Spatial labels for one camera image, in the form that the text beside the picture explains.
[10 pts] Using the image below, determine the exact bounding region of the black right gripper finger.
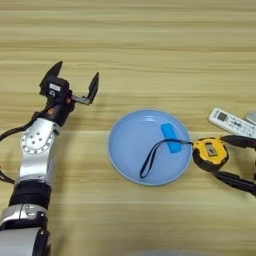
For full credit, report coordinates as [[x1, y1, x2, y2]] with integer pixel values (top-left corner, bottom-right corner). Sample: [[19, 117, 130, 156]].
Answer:
[[212, 169, 256, 197], [219, 133, 256, 150]]

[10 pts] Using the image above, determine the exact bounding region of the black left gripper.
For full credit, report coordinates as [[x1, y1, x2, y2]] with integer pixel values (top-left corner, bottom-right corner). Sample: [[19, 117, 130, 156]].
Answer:
[[32, 60, 100, 127]]

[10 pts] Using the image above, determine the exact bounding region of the yellow tape measure with strap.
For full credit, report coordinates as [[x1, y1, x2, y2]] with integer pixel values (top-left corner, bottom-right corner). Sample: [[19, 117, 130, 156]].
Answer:
[[139, 136, 230, 179]]

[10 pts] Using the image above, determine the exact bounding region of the light blue round plate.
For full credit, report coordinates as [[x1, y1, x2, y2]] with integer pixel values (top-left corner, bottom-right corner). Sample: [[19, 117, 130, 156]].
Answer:
[[107, 109, 194, 187]]

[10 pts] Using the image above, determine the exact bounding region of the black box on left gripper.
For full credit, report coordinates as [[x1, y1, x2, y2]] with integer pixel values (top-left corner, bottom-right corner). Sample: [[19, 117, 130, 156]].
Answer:
[[39, 76, 71, 100]]

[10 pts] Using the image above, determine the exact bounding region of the white remote control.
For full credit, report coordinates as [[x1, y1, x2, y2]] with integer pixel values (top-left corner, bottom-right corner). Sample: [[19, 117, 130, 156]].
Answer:
[[208, 107, 256, 139]]

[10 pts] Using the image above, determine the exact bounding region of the grey flat device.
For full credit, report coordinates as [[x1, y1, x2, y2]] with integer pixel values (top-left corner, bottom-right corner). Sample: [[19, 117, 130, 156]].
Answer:
[[245, 112, 256, 126]]

